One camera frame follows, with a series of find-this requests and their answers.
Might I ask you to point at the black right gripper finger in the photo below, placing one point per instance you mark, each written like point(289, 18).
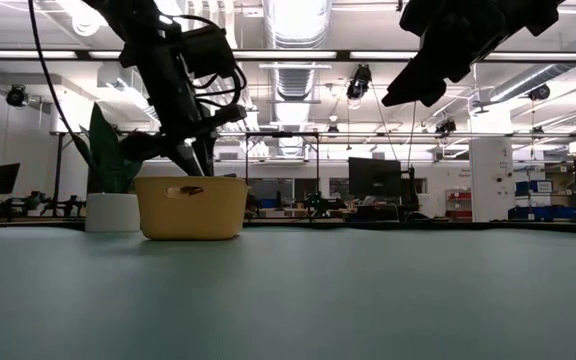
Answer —
point(418, 85)

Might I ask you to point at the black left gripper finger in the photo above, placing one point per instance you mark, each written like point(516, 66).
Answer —
point(207, 157)
point(188, 162)

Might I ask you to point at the black monitor on arm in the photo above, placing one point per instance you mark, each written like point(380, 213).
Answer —
point(373, 177)

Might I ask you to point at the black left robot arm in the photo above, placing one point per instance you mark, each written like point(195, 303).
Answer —
point(153, 50)

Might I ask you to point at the black hanging spotlight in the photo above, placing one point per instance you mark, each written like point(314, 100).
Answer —
point(539, 92)
point(16, 96)
point(359, 82)
point(446, 127)

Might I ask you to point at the yellow plastic basket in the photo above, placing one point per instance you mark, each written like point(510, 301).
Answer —
point(193, 220)

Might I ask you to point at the black overhead light bar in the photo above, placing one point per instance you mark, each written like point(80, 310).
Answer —
point(343, 55)

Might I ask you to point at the green snake plant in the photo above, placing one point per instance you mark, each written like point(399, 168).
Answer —
point(103, 155)

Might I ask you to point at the white plant pot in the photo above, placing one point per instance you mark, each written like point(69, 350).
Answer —
point(110, 212)

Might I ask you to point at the red and white shelf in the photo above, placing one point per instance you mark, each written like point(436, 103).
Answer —
point(459, 196)

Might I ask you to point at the white building pillar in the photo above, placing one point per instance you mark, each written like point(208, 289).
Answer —
point(490, 180)

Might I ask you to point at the teal table mat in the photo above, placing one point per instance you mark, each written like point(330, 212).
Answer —
point(288, 310)

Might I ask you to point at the blue cart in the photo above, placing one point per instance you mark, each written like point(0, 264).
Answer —
point(548, 212)

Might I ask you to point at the small black monitor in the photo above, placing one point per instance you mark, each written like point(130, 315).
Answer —
point(4, 179)

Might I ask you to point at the thin black overhead rail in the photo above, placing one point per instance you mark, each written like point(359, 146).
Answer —
point(368, 135)

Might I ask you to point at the black metal frame stand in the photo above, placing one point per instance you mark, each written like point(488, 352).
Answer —
point(282, 134)

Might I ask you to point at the spiral ceiling ventilation duct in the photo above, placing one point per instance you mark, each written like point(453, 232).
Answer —
point(295, 25)

